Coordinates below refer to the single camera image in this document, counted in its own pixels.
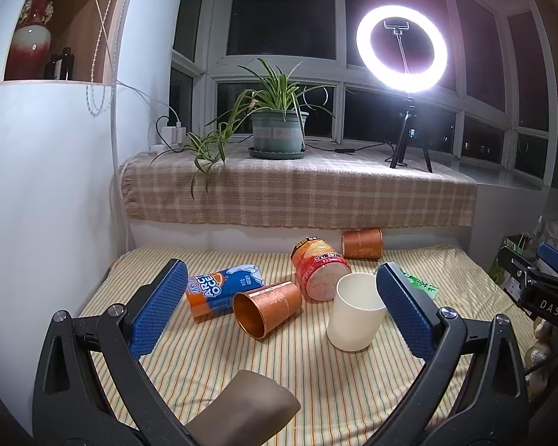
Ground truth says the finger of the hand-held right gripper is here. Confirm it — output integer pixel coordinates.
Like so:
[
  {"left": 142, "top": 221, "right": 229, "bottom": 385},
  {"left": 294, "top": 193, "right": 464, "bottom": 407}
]
[{"left": 497, "top": 242, "right": 558, "bottom": 289}]

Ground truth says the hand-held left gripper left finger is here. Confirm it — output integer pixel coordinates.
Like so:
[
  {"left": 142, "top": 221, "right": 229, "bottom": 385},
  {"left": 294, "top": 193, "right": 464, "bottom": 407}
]
[{"left": 32, "top": 259, "right": 201, "bottom": 446}]

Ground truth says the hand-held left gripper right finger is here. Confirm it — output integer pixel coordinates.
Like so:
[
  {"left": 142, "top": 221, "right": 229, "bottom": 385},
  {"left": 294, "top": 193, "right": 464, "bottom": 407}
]
[{"left": 366, "top": 262, "right": 532, "bottom": 446}]

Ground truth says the copper metal cup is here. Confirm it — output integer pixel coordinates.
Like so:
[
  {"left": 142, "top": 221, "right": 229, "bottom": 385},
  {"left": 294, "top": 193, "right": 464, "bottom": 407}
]
[
  {"left": 341, "top": 227, "right": 383, "bottom": 260},
  {"left": 233, "top": 281, "right": 303, "bottom": 339}
]

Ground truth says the white cup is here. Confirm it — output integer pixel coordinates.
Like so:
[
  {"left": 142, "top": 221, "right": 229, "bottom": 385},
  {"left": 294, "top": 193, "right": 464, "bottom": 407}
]
[{"left": 326, "top": 272, "right": 388, "bottom": 353}]

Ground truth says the green packet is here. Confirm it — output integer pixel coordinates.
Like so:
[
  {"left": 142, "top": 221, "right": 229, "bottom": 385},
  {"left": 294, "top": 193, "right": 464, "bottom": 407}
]
[{"left": 373, "top": 267, "right": 440, "bottom": 299}]

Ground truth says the green box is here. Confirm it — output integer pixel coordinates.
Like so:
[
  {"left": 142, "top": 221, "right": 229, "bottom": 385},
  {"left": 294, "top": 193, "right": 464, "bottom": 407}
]
[{"left": 501, "top": 233, "right": 535, "bottom": 262}]

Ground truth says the pale plastic bag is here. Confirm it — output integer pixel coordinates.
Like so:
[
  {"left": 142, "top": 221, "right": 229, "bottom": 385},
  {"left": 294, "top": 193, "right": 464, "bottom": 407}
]
[{"left": 523, "top": 318, "right": 558, "bottom": 400}]

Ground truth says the blue Oreo packet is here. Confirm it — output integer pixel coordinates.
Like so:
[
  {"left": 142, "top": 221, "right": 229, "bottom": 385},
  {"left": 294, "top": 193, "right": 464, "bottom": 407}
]
[{"left": 185, "top": 265, "right": 266, "bottom": 321}]

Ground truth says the red snack canister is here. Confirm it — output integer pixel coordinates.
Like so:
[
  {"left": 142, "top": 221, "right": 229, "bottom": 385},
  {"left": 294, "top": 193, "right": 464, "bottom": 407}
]
[{"left": 291, "top": 237, "right": 352, "bottom": 301}]

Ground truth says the striped yellow cloth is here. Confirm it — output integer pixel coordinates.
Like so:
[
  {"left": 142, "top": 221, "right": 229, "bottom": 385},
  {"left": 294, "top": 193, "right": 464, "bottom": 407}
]
[{"left": 77, "top": 244, "right": 540, "bottom": 446}]

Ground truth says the brown cylindrical object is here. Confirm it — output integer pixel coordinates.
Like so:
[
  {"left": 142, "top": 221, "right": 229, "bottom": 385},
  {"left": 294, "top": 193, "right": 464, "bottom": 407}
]
[{"left": 183, "top": 369, "right": 302, "bottom": 446}]

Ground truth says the plaid beige cloth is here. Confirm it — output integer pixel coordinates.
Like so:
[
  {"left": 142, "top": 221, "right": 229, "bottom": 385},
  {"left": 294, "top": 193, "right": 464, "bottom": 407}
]
[{"left": 121, "top": 142, "right": 479, "bottom": 228}]

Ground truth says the black tripod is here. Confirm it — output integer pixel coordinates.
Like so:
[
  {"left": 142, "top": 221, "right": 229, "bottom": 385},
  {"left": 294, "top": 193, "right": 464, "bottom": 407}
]
[{"left": 389, "top": 97, "right": 433, "bottom": 174}]

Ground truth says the green pot saucer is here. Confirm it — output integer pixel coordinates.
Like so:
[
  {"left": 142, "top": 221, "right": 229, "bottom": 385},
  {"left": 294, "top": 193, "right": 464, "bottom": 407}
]
[{"left": 248, "top": 146, "right": 308, "bottom": 160}]

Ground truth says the green plant pot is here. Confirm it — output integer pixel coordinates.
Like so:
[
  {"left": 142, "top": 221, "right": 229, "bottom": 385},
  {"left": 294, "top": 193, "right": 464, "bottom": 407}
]
[{"left": 251, "top": 109, "right": 309, "bottom": 152}]

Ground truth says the spider plant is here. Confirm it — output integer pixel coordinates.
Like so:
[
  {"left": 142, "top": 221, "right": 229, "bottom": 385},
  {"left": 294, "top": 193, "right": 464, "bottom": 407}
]
[{"left": 151, "top": 58, "right": 349, "bottom": 200}]

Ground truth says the dark bottle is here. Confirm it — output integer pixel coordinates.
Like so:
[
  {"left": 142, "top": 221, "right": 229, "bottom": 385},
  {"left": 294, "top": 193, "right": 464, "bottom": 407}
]
[{"left": 45, "top": 48, "right": 75, "bottom": 81}]

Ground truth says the phone holder clamp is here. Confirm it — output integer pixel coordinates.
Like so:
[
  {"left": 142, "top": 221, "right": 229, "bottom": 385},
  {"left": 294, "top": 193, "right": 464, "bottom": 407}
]
[{"left": 383, "top": 19, "right": 412, "bottom": 75}]

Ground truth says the red and white vase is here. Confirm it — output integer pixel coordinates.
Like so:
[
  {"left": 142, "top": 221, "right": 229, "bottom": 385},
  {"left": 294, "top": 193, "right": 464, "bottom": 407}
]
[{"left": 4, "top": 0, "right": 66, "bottom": 81}]

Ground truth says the black cable with switch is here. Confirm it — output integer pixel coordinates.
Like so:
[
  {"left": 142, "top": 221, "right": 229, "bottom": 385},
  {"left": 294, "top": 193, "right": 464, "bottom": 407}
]
[{"left": 304, "top": 139, "right": 398, "bottom": 155}]

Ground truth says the white cable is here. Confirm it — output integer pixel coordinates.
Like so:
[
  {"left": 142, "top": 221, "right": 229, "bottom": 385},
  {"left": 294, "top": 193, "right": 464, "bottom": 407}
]
[{"left": 80, "top": 0, "right": 180, "bottom": 252}]

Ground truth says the bead chain cord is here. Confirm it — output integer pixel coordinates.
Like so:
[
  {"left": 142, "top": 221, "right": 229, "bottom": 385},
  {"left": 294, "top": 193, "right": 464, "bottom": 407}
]
[{"left": 86, "top": 0, "right": 131, "bottom": 115}]

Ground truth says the window frame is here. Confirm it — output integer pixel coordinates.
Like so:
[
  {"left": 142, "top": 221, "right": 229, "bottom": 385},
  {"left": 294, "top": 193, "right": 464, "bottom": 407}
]
[{"left": 170, "top": 0, "right": 556, "bottom": 191}]

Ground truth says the ring light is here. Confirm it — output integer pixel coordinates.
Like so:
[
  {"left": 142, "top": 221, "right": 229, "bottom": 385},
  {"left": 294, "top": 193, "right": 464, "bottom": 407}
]
[{"left": 356, "top": 6, "right": 448, "bottom": 93}]

